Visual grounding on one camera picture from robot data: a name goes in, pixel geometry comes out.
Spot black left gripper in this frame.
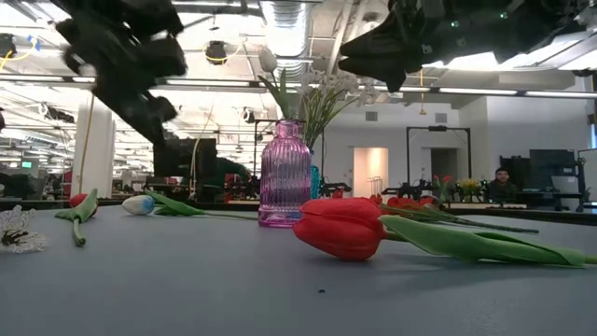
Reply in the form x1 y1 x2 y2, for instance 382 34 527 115
54 12 188 146

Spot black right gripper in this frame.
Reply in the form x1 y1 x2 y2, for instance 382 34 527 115
338 0 514 93

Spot white artificial tulip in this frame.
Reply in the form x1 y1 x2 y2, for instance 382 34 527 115
257 45 294 122
121 189 258 221

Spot white blossom spray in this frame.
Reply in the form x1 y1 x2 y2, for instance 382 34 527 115
298 68 382 150
0 203 49 255

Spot red artificial tulip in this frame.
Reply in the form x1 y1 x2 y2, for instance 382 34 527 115
53 188 100 248
292 196 597 269

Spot red blossom spray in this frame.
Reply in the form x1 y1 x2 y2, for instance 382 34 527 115
368 192 541 234

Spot teal textured glass vase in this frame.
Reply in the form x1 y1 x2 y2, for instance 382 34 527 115
309 163 322 201

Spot purple ribbed glass vase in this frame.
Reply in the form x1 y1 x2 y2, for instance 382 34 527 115
257 119 312 229

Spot black computer monitor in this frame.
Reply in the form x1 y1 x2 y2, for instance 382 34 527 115
152 137 218 191

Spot white building column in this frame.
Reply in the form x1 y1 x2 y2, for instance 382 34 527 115
71 92 117 201

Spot background red tulip bouquet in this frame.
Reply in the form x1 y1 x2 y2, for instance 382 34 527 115
432 174 454 203

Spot background yellow flower bouquet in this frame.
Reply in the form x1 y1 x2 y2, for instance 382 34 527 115
455 177 485 203

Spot person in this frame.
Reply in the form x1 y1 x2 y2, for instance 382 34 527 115
486 166 520 205

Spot dark background monitor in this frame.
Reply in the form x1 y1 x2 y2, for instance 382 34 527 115
528 147 578 193

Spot yellow hanging cable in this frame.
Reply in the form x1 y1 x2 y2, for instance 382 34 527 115
77 92 96 196

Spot black overhead camera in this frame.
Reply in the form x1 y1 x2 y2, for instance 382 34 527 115
204 39 229 66

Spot black gantry frame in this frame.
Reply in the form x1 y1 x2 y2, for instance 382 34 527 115
404 124 472 190

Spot silver ventilation duct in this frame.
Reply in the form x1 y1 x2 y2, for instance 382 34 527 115
259 0 310 83

